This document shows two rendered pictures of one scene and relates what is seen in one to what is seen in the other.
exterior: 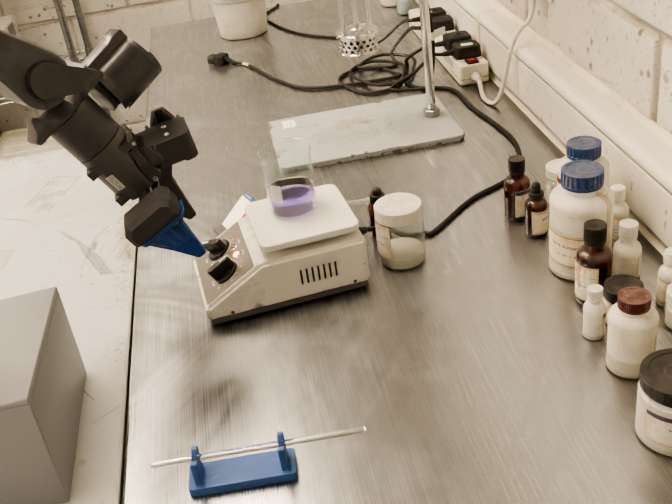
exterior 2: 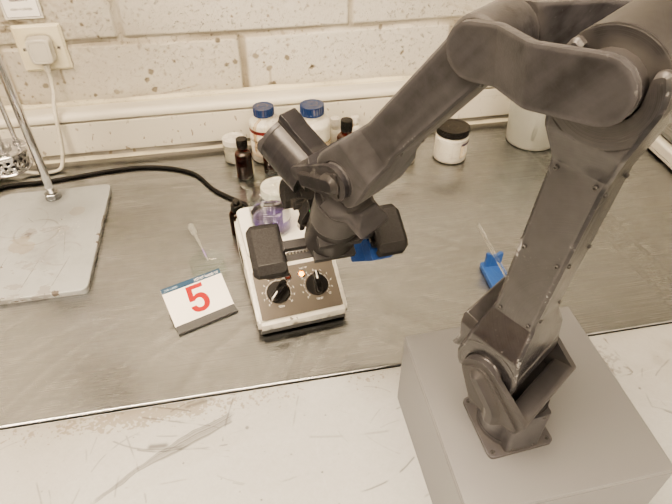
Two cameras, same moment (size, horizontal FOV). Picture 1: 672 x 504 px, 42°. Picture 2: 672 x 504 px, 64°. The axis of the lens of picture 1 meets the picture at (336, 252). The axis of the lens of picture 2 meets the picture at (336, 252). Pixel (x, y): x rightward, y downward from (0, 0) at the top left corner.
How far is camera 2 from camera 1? 1.14 m
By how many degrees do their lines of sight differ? 74
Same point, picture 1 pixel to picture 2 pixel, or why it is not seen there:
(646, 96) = (236, 75)
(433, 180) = (171, 205)
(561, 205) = (322, 125)
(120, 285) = (258, 399)
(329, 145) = (62, 256)
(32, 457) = not seen: hidden behind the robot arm
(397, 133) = (75, 216)
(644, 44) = (225, 45)
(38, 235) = not seen: outside the picture
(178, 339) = (358, 337)
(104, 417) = not seen: hidden behind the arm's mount
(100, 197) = (15, 472)
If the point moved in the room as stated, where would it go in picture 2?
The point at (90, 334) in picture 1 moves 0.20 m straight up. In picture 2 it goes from (340, 407) to (342, 292)
